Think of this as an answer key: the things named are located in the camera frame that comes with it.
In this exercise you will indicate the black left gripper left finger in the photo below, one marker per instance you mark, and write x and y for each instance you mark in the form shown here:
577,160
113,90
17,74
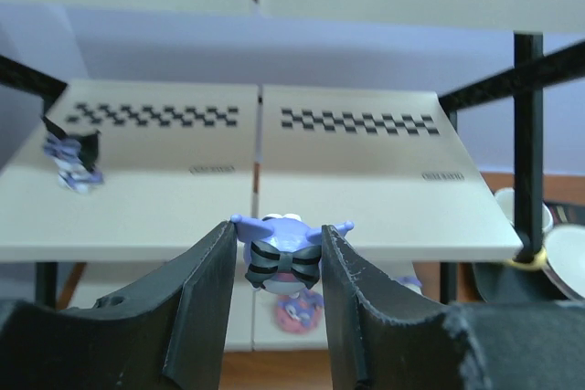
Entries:
167,330

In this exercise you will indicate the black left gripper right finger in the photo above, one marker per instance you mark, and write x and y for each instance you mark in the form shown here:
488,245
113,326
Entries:
382,335

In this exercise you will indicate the purple bunny holding cake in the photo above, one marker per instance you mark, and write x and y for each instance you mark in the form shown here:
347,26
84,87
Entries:
411,282

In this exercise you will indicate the black imp purple toy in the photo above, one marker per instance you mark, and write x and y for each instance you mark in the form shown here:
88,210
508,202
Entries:
281,252

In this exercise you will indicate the beige black three-tier shelf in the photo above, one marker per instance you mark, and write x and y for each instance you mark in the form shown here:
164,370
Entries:
178,158

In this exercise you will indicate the black plastic tray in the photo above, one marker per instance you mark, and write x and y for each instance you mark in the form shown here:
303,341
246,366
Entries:
500,283

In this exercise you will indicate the striped rim dinner plate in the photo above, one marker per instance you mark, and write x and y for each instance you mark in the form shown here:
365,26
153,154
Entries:
564,243

